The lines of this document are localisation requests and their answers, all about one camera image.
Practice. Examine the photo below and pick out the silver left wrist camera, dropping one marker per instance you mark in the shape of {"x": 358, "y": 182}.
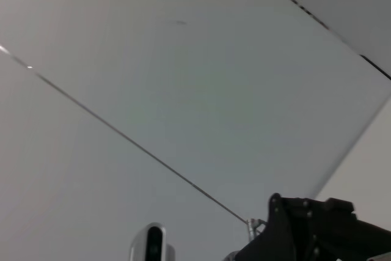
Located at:
{"x": 152, "y": 242}

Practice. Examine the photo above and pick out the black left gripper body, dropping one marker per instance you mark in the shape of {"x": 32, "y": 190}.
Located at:
{"x": 268, "y": 248}

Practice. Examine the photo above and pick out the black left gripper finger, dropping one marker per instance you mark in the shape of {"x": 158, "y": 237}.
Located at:
{"x": 336, "y": 239}
{"x": 293, "y": 207}

